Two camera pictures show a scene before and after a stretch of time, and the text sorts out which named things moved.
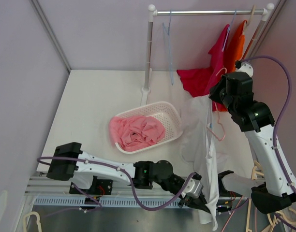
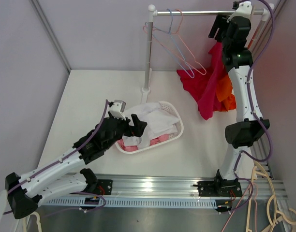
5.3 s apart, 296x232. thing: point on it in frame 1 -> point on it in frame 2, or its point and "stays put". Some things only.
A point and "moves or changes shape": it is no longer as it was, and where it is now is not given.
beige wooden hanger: (245, 24) moves or changes shape
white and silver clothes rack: (152, 11) stays put
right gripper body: (218, 94) -> (223, 30)
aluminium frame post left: (37, 6) stays put
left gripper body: (185, 200) -> (123, 128)
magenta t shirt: (200, 81) stays put
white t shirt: (197, 150) -> (159, 123)
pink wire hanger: (217, 116) -> (182, 41)
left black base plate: (98, 187) stays put
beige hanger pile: (289, 215) stays put
